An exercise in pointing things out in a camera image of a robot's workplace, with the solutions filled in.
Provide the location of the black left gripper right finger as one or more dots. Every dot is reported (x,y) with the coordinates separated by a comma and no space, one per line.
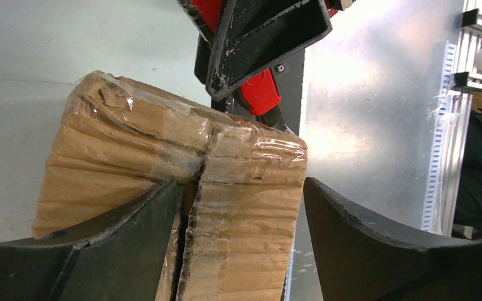
(362,255)

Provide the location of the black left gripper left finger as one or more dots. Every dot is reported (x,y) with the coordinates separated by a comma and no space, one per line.
(117,255)

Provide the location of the red black utility knife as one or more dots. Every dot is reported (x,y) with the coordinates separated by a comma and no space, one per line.
(259,96)

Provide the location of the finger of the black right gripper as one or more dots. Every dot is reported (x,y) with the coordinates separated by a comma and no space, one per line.
(239,39)

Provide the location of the brown cardboard express box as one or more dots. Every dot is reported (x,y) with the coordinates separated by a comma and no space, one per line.
(240,183)

